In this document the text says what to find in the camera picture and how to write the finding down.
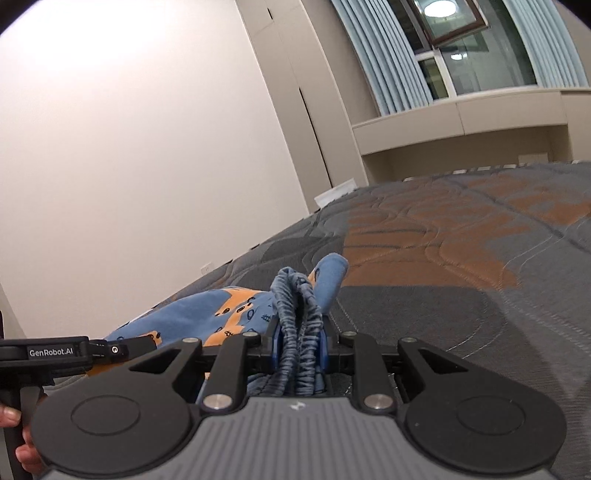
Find beige wardrobe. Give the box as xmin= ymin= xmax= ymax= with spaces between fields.
xmin=235 ymin=0 xmax=385 ymax=219

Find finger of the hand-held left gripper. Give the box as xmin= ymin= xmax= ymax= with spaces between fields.
xmin=88 ymin=334 xmax=161 ymax=364

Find grey and brown quilted bed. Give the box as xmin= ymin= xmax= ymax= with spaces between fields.
xmin=44 ymin=159 xmax=591 ymax=480

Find window with dark frame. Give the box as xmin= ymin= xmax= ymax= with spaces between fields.
xmin=387 ymin=0 xmax=539 ymax=103

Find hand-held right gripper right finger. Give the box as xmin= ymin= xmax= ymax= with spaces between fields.
xmin=320 ymin=318 xmax=468 ymax=412

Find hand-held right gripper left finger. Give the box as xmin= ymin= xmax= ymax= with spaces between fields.
xmin=127 ymin=322 xmax=282 ymax=411

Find white cardboard piece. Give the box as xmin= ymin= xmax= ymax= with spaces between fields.
xmin=314 ymin=182 xmax=359 ymax=211

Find blue pants with orange print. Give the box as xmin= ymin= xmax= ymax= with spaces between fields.
xmin=99 ymin=254 xmax=350 ymax=398

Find beige window bench shelf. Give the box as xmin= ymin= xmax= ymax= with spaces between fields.
xmin=351 ymin=87 xmax=591 ymax=186

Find person's left hand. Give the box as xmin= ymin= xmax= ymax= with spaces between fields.
xmin=0 ymin=405 xmax=48 ymax=477

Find light blue curtain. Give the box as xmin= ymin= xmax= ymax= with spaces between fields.
xmin=501 ymin=0 xmax=591 ymax=89
xmin=329 ymin=0 xmax=435 ymax=117

